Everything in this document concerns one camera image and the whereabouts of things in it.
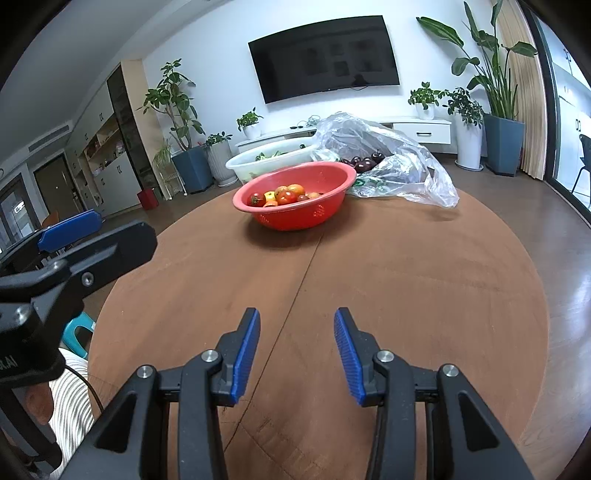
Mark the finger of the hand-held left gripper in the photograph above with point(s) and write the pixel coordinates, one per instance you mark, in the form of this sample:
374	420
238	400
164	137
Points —
106	258
69	228

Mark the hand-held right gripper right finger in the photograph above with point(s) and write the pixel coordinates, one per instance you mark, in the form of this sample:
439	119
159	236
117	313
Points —
348	360

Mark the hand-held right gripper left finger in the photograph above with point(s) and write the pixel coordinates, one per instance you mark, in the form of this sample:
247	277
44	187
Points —
244	360

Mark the red plastic colander bowl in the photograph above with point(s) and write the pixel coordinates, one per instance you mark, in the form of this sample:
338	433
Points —
295	217

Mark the red tomato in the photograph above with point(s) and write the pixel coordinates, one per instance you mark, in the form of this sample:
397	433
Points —
255	199
286	197

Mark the brown longan fruit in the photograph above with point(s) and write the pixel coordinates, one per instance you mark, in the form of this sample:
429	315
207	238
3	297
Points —
280	189

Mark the person's left hand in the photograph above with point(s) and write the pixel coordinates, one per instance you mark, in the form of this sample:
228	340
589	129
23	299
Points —
40	401

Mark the teal plastic stool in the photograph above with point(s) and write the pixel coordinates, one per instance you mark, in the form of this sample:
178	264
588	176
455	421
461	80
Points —
74	325

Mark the red waste bin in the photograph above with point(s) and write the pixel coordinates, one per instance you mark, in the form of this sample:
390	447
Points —
148	199

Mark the dark glass display cabinet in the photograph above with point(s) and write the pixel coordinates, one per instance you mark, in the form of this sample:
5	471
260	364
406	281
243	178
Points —
131	134

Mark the spider plant on white stand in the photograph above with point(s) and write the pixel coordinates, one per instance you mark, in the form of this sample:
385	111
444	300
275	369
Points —
162	159

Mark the leafy tree in blue pot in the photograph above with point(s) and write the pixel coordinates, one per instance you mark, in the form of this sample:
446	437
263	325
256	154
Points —
191	168

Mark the plant in grey pot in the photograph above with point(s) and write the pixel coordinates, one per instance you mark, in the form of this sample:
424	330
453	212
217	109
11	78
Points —
220	161

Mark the white plastic basin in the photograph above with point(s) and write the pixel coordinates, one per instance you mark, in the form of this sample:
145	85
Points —
240	168

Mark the green printed plastic bag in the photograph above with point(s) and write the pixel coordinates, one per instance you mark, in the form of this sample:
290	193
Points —
369	184

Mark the green leafy vegetables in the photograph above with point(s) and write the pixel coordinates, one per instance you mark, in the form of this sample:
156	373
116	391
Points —
265	156

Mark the small plant in white pot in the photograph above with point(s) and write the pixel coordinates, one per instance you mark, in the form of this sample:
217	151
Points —
251	132
425	110

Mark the pile of dark plums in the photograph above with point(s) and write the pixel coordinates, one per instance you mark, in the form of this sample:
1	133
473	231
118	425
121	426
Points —
362	164

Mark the clear plastic bag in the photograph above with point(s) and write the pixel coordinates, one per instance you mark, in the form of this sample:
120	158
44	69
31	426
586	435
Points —
406	157

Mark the white floating tv cabinet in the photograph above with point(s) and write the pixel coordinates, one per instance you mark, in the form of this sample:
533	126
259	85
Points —
425	133

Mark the bushy plant in white pot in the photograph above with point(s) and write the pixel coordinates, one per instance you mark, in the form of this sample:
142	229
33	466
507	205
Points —
468	143

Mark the tall plant in blue pot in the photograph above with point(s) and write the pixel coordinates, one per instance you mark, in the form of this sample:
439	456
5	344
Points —
503	143

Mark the black patio chair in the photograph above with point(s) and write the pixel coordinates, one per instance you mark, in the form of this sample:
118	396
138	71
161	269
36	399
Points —
585	152

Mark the beige curtain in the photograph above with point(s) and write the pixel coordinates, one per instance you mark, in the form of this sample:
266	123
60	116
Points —
531	92

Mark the white balcony cabinet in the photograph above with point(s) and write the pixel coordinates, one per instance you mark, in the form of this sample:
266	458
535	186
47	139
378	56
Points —
570	92

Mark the white wall storage cabinet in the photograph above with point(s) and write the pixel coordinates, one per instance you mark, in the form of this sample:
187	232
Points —
115	180

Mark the black wall television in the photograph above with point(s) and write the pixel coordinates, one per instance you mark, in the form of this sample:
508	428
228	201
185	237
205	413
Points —
323	57

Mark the black sliding door frame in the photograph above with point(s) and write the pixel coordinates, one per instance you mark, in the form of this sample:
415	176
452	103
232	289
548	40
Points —
548	120

